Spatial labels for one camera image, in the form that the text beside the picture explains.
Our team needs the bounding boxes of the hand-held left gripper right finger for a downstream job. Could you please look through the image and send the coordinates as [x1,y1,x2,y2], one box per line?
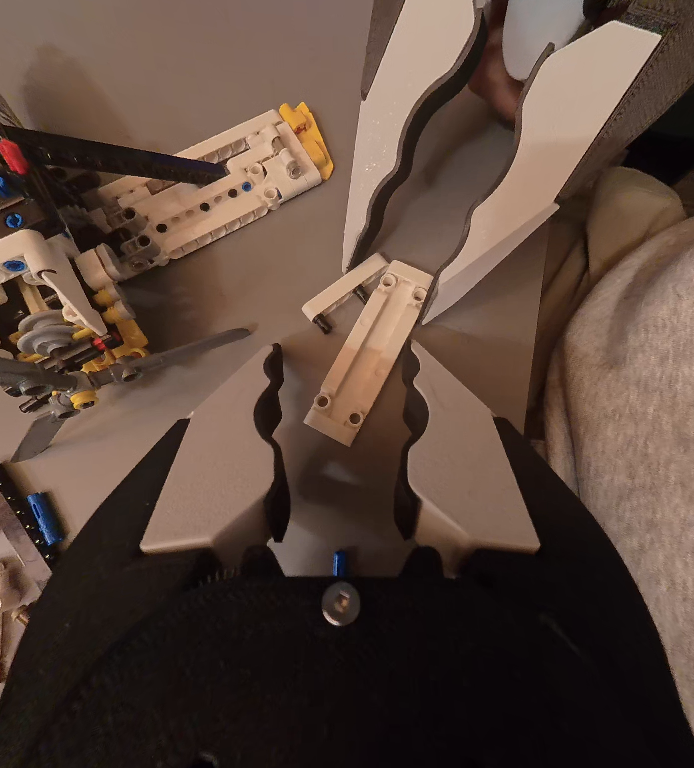
[393,342,541,556]

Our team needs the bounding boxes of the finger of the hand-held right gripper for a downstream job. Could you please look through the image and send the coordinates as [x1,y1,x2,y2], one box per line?
[421,20,664,326]
[342,0,487,270]

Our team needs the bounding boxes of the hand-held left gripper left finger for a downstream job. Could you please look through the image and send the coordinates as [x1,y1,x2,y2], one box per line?
[140,343,291,556]

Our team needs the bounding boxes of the white lego panel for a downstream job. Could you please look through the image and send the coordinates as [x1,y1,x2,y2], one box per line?
[303,258,435,448]

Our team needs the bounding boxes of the white lego beam black pins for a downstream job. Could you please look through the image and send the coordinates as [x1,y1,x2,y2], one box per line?
[301,252,391,332]

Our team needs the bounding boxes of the lego helicopter model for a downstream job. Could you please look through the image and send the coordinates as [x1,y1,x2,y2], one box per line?
[0,45,337,464]

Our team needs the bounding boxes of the pile of loose lego pieces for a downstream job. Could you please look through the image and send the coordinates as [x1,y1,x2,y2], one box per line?
[0,461,64,704]

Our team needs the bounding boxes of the person's right hand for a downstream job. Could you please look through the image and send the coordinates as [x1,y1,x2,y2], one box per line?
[469,27,526,130]

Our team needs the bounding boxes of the cream cloth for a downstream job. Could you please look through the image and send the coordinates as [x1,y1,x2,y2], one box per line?
[554,166,688,337]

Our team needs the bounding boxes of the person's grey trousers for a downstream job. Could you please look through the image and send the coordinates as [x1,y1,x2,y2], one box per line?
[542,213,694,745]

